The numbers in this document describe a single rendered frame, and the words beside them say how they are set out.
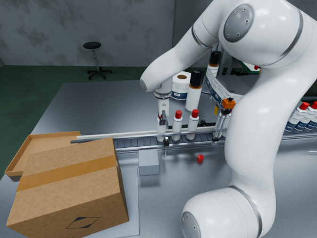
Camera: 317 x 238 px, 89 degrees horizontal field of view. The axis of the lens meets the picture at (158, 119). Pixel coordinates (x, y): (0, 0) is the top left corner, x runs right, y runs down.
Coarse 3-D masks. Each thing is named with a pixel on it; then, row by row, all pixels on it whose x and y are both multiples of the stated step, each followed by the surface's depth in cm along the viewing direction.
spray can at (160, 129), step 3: (159, 117) 85; (159, 126) 87; (162, 126) 87; (165, 126) 89; (159, 129) 89; (162, 129) 89; (165, 129) 91; (159, 132) 91; (162, 132) 90; (165, 132) 92; (159, 138) 94; (162, 138) 94; (159, 141) 96; (162, 141) 96
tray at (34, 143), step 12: (60, 132) 102; (72, 132) 103; (24, 144) 95; (36, 144) 99; (48, 144) 99; (60, 144) 99; (72, 144) 99; (24, 156) 92; (12, 168) 86; (24, 168) 87
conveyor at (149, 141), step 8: (304, 128) 106; (168, 136) 99; (184, 136) 99; (200, 136) 100; (208, 136) 100; (120, 144) 94; (128, 144) 94; (136, 144) 94; (144, 144) 94; (152, 144) 94; (160, 144) 95
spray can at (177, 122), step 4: (176, 112) 84; (180, 112) 84; (176, 116) 85; (180, 116) 85; (176, 120) 86; (180, 120) 86; (176, 124) 88; (180, 124) 88; (172, 128) 93; (176, 128) 90; (180, 128) 91; (172, 132) 94; (172, 136) 96; (176, 136) 94; (176, 140) 96
